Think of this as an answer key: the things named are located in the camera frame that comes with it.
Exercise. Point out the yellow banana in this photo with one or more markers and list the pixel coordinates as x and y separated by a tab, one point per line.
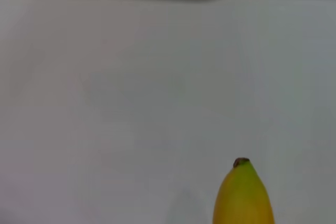
241	197

